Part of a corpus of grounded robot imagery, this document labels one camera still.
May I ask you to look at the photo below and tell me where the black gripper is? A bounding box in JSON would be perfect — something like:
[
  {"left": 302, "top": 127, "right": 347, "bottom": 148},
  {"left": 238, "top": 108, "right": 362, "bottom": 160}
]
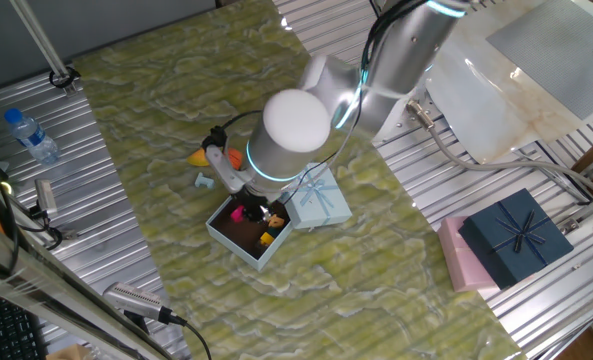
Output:
[{"left": 234, "top": 185, "right": 278, "bottom": 224}]

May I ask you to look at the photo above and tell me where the light blue gift box base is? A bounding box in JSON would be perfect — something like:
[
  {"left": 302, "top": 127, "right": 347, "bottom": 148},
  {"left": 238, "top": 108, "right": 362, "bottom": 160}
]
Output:
[{"left": 205, "top": 194, "right": 295, "bottom": 273}]

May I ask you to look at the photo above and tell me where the small grey toy block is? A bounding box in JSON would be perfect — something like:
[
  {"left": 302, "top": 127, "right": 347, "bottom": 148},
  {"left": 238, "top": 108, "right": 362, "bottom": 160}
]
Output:
[{"left": 194, "top": 172, "right": 217, "bottom": 191}]

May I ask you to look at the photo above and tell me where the light blue gift box lid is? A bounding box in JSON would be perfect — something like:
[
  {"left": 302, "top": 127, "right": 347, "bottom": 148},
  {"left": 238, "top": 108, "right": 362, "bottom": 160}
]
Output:
[{"left": 279, "top": 162, "right": 354, "bottom": 231}]

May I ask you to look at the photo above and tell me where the yellow orange toy mango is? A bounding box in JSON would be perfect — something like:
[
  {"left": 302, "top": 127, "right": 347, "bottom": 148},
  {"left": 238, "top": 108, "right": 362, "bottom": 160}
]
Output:
[{"left": 186, "top": 149, "right": 212, "bottom": 168}]

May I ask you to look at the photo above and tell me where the dark blue gift box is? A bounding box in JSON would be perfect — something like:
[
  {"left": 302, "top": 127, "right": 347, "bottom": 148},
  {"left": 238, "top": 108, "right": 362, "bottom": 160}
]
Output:
[{"left": 458, "top": 187, "right": 575, "bottom": 290}]

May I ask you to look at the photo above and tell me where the green marble pattern mat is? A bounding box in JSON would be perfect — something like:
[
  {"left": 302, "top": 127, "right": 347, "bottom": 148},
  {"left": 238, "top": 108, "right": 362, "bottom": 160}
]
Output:
[{"left": 73, "top": 0, "right": 527, "bottom": 360}]

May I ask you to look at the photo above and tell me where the white ridged device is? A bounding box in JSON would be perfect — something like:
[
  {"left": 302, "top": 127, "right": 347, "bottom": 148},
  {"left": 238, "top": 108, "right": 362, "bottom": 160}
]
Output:
[{"left": 102, "top": 281, "right": 170, "bottom": 321}]

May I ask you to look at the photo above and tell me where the silver robot mounting plate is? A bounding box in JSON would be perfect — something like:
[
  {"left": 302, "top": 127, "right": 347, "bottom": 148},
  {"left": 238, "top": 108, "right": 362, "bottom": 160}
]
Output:
[{"left": 373, "top": 84, "right": 447, "bottom": 147}]

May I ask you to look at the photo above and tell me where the pink flat object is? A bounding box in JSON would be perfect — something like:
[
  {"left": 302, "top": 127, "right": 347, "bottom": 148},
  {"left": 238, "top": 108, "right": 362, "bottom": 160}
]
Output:
[{"left": 436, "top": 215, "right": 502, "bottom": 294}]

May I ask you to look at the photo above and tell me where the clear plastic water bottle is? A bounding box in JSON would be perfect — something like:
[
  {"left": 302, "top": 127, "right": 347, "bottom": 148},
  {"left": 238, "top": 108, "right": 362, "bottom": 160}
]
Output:
[{"left": 3, "top": 107, "right": 61, "bottom": 166}]

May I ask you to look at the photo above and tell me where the beige flat sheet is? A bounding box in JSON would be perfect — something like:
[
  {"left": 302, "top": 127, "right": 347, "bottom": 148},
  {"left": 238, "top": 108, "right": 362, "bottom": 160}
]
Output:
[{"left": 423, "top": 0, "right": 593, "bottom": 165}]

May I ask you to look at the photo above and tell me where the silver tripod pole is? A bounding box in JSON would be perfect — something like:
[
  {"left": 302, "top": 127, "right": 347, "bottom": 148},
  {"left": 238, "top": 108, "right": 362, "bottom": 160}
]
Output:
[{"left": 8, "top": 0, "right": 80, "bottom": 97}]

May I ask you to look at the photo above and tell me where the black keyboard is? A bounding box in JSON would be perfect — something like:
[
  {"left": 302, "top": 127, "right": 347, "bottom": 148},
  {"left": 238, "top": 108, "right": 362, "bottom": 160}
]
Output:
[{"left": 0, "top": 287, "right": 48, "bottom": 360}]

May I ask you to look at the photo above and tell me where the grey studded baseplate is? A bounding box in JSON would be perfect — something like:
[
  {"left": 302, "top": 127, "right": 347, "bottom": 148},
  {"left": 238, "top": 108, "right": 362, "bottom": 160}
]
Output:
[{"left": 486, "top": 0, "right": 593, "bottom": 120}]

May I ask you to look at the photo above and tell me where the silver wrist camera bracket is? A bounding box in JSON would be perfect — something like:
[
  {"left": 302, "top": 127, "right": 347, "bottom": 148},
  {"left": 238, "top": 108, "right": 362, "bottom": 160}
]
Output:
[{"left": 204, "top": 145, "right": 253, "bottom": 196}]

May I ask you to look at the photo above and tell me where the black cable clip bundle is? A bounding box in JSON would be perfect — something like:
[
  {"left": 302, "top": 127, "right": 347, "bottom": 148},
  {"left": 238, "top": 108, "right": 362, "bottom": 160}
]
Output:
[{"left": 201, "top": 109, "right": 265, "bottom": 152}]

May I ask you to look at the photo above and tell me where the grey cable with metal plug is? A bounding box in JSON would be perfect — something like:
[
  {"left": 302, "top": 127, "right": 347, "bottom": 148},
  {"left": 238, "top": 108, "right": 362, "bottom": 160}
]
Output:
[{"left": 406, "top": 99, "right": 593, "bottom": 199}]

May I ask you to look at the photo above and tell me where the aluminium frame bar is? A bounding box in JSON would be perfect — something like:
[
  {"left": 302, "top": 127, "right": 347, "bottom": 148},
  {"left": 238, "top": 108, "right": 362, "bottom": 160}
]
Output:
[{"left": 0, "top": 164, "right": 177, "bottom": 360}]

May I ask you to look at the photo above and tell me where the silver aluminium rail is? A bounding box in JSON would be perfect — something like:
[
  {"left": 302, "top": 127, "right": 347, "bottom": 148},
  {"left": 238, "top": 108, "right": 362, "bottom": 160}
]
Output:
[{"left": 558, "top": 147, "right": 593, "bottom": 236}]

